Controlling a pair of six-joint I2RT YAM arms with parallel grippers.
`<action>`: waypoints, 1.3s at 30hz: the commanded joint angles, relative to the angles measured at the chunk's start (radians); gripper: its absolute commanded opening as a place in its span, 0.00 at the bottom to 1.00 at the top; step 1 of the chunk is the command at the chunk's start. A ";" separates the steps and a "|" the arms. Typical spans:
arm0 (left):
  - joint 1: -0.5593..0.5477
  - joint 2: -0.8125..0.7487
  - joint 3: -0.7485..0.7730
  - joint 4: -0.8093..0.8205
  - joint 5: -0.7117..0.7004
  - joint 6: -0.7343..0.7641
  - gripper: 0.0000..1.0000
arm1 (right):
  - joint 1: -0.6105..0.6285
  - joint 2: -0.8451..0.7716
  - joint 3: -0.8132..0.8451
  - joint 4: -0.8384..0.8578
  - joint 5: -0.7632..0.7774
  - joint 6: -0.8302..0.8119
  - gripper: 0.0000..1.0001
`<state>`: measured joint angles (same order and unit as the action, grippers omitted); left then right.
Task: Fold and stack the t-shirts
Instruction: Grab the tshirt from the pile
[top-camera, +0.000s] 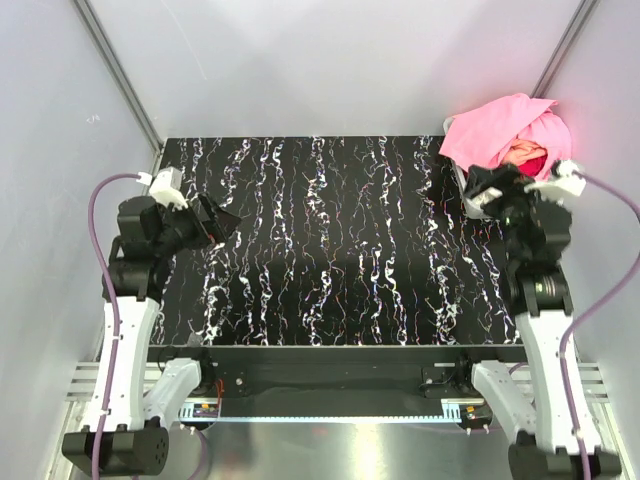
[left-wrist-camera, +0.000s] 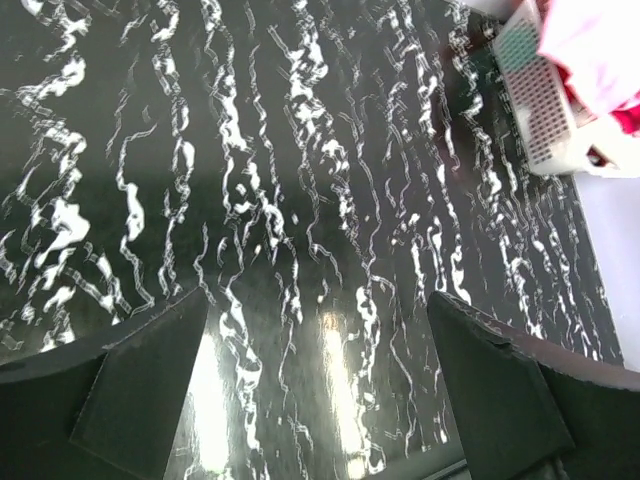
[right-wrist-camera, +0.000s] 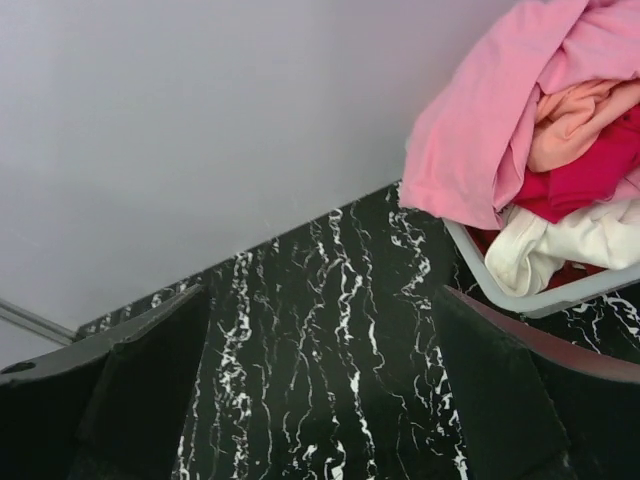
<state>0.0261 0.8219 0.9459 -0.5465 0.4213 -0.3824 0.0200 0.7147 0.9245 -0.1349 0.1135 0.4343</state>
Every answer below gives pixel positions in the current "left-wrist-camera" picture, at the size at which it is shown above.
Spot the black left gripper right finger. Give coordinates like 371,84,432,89
427,292,639,479

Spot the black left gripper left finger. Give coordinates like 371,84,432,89
1,289,208,479

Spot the pink t shirt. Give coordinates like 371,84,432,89
538,0,639,115

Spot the white plastic laundry basket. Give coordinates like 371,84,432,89
492,1,639,178

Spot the magenta red shirt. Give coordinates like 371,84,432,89
614,95,640,136

